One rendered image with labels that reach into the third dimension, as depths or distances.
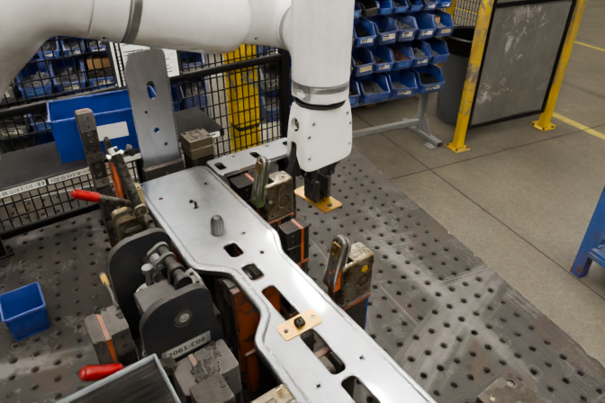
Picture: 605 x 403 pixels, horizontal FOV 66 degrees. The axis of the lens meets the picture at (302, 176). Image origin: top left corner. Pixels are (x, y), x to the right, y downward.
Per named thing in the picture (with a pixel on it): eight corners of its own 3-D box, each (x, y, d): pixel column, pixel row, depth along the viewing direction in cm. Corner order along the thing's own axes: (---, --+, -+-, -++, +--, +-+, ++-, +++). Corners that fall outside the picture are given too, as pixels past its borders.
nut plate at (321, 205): (342, 205, 76) (343, 199, 76) (325, 213, 74) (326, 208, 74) (309, 184, 82) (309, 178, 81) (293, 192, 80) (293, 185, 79)
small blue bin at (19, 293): (55, 328, 124) (45, 305, 119) (13, 346, 119) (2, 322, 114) (47, 303, 131) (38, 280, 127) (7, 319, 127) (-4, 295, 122)
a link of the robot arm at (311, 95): (315, 93, 62) (315, 114, 64) (361, 79, 67) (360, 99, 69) (277, 76, 68) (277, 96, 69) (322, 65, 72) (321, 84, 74)
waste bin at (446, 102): (502, 122, 399) (523, 37, 361) (455, 133, 382) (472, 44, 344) (462, 102, 438) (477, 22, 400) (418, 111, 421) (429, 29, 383)
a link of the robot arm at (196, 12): (95, 21, 59) (293, 51, 77) (128, 52, 47) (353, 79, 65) (100, -56, 56) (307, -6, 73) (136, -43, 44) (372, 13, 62)
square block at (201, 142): (224, 229, 160) (213, 135, 141) (203, 238, 156) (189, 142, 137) (213, 218, 166) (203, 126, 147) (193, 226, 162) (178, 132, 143)
